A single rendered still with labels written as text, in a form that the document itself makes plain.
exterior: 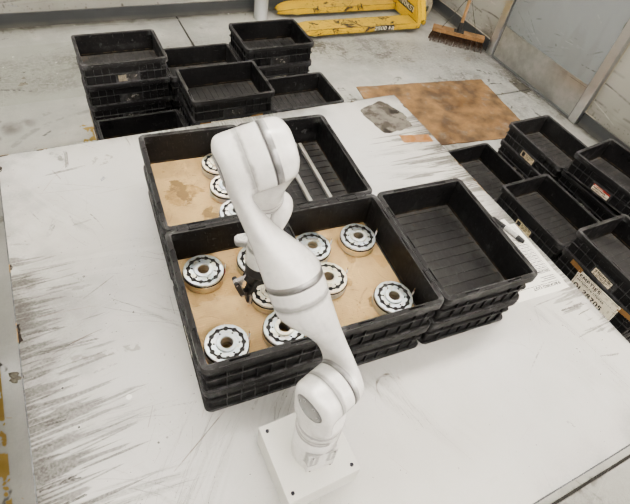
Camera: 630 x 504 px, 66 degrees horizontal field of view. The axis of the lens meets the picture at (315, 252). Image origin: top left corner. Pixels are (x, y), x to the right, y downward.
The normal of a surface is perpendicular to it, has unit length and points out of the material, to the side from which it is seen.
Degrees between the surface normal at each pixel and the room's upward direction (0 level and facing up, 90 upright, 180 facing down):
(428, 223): 0
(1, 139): 0
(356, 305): 0
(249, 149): 36
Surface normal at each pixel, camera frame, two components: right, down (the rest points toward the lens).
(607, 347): 0.14, -0.65
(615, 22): -0.89, 0.25
